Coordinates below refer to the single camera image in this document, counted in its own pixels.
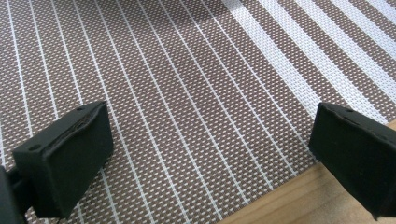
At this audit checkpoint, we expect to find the brown white striped woven placemat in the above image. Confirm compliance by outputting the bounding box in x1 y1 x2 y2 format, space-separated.
0 0 396 224

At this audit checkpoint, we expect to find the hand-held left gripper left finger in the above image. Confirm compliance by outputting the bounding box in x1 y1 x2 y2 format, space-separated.
12 100 115 219

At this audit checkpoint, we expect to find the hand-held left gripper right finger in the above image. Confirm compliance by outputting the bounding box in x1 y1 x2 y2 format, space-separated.
307 102 396 221

